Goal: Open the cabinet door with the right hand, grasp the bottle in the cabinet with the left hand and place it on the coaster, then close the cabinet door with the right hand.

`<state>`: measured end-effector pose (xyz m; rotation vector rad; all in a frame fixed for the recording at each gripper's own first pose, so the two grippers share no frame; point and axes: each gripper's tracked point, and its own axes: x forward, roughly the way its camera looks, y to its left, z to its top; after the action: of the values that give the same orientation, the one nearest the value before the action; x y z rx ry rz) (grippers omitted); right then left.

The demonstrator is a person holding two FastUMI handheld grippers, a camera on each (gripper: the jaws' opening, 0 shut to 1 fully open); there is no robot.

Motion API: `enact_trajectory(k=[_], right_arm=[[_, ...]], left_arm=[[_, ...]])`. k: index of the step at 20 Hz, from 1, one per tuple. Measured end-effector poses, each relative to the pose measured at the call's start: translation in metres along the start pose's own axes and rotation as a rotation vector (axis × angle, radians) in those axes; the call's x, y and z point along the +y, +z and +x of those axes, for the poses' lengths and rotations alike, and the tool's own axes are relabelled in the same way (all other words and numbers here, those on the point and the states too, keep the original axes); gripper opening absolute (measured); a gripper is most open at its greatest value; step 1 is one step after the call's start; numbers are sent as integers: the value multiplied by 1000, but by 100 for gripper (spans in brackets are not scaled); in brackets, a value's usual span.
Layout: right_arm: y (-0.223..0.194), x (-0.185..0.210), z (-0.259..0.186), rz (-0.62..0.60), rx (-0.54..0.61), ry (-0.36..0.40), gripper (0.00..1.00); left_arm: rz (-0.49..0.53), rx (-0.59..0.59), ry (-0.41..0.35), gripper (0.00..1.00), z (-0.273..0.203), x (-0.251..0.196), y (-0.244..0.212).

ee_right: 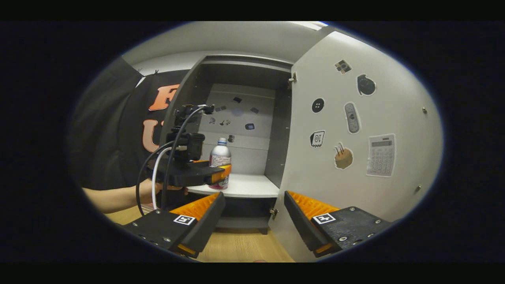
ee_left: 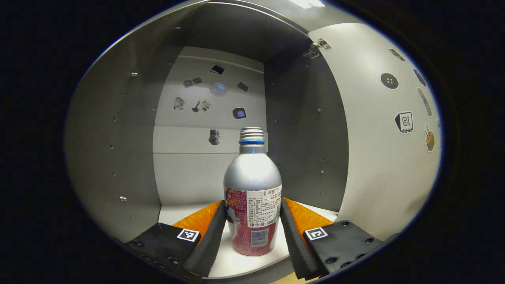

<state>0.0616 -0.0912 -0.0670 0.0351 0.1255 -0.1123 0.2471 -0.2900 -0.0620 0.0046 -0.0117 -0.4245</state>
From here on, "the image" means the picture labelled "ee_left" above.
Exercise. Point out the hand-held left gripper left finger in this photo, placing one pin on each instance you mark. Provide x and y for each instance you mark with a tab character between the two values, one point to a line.
209	244

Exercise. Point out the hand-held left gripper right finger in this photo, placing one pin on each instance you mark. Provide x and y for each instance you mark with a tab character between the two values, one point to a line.
296	244

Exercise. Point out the silver bottle with pink label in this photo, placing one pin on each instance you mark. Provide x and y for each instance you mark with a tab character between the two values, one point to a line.
252	177

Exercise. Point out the grey cabinet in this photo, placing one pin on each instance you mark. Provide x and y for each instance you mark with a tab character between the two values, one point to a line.
110	138

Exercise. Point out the metal door hinge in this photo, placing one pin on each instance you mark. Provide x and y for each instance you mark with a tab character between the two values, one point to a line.
317	45

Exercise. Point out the ceiling light strip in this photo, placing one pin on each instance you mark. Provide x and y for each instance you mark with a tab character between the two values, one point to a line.
307	3

